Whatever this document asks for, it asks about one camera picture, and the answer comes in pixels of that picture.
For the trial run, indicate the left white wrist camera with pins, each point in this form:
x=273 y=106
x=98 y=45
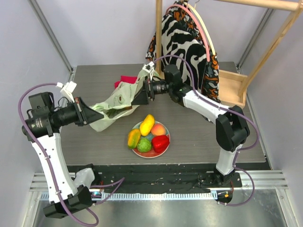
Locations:
x=67 y=90

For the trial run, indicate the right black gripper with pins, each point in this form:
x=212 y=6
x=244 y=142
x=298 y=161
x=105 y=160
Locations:
x=150 y=90

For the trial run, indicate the fake yellow fruit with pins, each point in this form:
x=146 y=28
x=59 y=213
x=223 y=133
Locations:
x=147 y=125

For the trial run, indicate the fake peach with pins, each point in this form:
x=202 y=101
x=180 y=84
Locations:
x=158 y=130

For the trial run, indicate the fake red fruit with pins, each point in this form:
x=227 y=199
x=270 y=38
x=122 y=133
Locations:
x=160 y=143

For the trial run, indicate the translucent plastic bag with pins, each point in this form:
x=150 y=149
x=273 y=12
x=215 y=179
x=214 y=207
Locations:
x=118 y=105

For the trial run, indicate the fake green custard apple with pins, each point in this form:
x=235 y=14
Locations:
x=144 y=145

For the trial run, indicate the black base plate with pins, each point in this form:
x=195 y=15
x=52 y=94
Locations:
x=163 y=178

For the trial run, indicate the wooden clothes rack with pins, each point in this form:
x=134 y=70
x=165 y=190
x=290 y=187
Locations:
x=234 y=85

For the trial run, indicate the black white patterned garment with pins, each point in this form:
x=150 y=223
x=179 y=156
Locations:
x=180 y=40

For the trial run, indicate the pink hanger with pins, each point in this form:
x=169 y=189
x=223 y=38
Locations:
x=197 y=25

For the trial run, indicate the orange grey patterned garment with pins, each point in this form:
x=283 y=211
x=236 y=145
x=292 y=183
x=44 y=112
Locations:
x=211 y=77

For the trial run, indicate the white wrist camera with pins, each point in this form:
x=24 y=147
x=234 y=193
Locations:
x=149 y=68
x=67 y=90

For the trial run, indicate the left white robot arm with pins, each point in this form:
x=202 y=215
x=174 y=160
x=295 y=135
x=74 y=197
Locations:
x=66 y=194

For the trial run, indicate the cream hanger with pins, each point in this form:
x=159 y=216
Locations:
x=193 y=9

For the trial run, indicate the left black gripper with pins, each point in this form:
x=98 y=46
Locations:
x=84 y=115

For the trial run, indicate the red folded cloth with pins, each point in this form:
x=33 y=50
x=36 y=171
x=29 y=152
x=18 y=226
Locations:
x=126 y=79

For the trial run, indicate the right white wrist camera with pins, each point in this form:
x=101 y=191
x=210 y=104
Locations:
x=149 y=68

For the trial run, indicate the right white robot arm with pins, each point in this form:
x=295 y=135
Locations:
x=230 y=128

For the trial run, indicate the fake orange green mango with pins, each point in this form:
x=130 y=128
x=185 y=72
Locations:
x=133 y=138

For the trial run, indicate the red and teal plate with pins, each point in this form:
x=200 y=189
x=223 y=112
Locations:
x=151 y=153

